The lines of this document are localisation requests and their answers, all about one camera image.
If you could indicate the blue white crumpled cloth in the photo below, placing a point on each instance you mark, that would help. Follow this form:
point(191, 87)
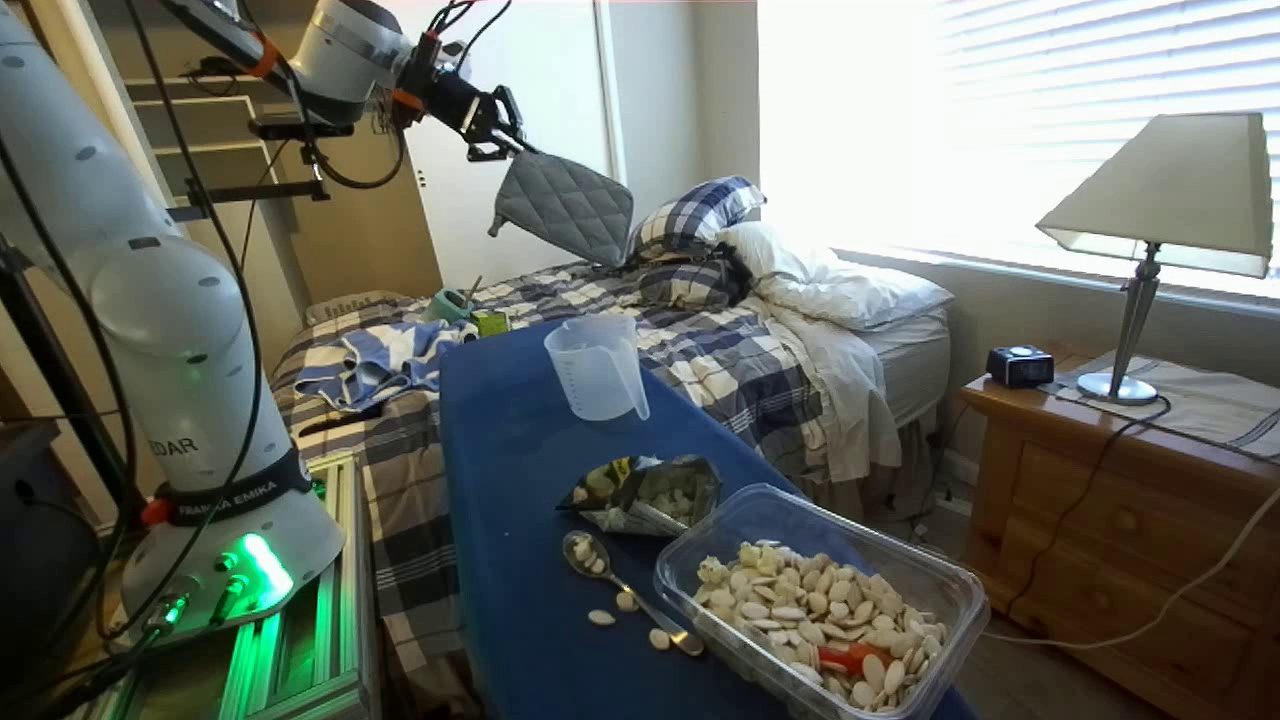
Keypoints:
point(382, 363)

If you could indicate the red item among seeds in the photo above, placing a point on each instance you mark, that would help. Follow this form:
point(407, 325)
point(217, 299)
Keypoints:
point(850, 659)

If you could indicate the wooden shelf unit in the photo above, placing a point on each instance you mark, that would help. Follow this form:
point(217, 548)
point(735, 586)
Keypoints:
point(344, 242)

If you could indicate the white bed sheet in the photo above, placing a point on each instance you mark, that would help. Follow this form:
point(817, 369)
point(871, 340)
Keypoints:
point(843, 386)

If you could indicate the metal spoon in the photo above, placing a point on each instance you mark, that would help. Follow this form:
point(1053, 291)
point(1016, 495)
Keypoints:
point(587, 552)

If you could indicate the bed with plaid cover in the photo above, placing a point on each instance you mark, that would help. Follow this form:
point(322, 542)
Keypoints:
point(745, 363)

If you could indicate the wooden nightstand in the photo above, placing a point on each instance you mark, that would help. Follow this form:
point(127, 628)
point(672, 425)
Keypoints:
point(1133, 534)

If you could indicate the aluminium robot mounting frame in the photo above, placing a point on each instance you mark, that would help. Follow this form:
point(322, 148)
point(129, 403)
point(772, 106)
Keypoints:
point(307, 653)

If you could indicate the black camera on stand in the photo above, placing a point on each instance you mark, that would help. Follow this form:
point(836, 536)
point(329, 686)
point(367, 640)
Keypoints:
point(286, 129)

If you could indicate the small black alarm clock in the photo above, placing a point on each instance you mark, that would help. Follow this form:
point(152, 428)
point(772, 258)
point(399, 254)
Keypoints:
point(1023, 367)

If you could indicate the open foil snack bag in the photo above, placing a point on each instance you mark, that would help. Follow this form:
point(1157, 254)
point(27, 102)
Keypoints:
point(644, 495)

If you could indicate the white pillow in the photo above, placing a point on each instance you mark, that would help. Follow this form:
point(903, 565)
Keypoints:
point(825, 286)

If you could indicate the grey mat on nightstand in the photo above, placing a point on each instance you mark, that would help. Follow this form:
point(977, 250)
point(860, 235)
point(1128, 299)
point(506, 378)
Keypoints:
point(1203, 403)

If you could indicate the clear plastic measuring jug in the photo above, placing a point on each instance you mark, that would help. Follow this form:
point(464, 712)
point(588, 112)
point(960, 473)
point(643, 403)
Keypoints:
point(593, 369)

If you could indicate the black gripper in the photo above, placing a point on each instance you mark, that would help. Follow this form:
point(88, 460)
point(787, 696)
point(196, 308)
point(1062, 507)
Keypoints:
point(459, 99)

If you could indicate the green item on bed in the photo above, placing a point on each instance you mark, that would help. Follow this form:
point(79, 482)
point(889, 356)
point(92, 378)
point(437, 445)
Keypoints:
point(464, 308)

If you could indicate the blue ironing board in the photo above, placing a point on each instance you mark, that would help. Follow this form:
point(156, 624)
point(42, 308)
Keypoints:
point(533, 586)

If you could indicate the white window blinds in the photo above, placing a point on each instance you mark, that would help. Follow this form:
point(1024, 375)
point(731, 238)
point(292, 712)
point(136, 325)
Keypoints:
point(1013, 122)

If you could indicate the table lamp with beige shade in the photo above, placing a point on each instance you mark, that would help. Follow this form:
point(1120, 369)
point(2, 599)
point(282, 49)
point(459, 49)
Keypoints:
point(1173, 182)

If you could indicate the loose pale seed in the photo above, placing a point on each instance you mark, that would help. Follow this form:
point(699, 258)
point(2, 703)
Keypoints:
point(658, 638)
point(602, 618)
point(625, 601)

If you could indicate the grey quilted pot placemat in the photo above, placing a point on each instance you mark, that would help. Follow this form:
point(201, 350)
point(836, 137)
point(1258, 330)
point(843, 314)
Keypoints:
point(565, 207)

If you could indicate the clear container of seeds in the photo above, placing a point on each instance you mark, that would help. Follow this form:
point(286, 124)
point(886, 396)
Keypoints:
point(814, 606)

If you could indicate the blue plaid pillow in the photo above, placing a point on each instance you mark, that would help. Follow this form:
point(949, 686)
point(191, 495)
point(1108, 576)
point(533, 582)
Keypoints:
point(702, 212)

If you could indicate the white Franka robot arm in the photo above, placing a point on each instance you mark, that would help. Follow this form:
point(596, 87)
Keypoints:
point(174, 332)

